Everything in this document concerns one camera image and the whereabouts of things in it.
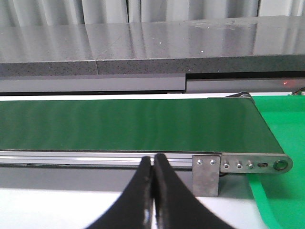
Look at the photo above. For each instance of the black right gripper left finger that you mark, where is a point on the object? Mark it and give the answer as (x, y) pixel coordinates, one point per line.
(133, 209)

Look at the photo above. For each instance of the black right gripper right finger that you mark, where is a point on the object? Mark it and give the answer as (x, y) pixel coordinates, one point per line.
(176, 206)

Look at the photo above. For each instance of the steel conveyor end plate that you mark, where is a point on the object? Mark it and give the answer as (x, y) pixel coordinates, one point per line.
(255, 163)

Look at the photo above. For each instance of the green conveyor belt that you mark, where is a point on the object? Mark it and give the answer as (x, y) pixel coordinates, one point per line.
(210, 124)

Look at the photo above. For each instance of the grey cabinet front panel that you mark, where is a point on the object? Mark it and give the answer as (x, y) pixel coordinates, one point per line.
(152, 83)

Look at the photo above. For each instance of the grey stone countertop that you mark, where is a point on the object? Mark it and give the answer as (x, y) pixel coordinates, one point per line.
(254, 44)

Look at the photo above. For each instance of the white pleated curtain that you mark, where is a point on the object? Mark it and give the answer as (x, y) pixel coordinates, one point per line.
(22, 13)

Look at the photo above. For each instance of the steel conveyor support bracket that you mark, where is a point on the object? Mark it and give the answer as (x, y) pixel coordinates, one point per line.
(205, 174)

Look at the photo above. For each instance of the aluminium conveyor side rail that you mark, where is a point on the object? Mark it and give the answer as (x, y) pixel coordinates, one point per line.
(89, 159)

